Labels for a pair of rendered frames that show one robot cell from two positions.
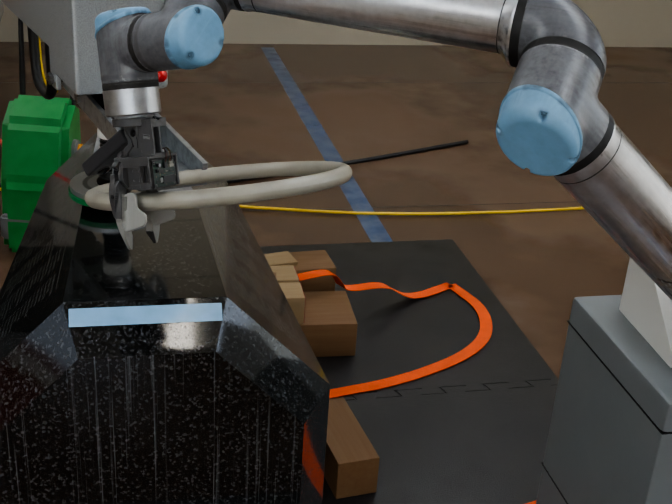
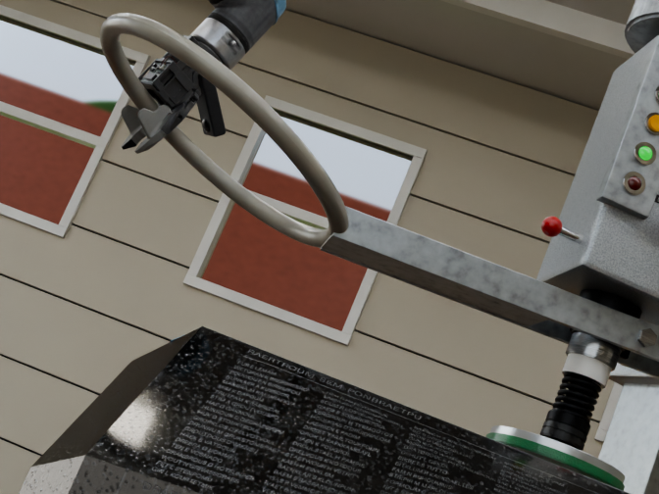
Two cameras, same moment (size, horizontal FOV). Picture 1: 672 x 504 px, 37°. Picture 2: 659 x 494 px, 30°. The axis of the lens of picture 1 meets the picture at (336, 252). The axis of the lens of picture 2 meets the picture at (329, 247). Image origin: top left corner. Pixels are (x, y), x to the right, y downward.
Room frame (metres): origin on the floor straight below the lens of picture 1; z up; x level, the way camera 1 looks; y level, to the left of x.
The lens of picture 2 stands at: (2.70, -1.32, 0.57)
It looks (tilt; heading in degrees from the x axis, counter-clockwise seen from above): 13 degrees up; 115
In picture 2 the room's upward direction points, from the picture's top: 23 degrees clockwise
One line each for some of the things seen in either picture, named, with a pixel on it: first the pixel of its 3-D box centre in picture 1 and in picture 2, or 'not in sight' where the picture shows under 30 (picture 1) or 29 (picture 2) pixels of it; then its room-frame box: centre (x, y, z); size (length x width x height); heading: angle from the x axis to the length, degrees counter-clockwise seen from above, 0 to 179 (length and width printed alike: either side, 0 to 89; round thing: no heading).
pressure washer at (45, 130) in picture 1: (41, 138); not in sight; (3.72, 1.19, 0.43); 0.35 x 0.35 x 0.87; 89
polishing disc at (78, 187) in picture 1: (114, 184); (556, 456); (2.29, 0.56, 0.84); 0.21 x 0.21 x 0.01
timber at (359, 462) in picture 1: (339, 446); not in sight; (2.33, -0.05, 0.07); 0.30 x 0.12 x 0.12; 20
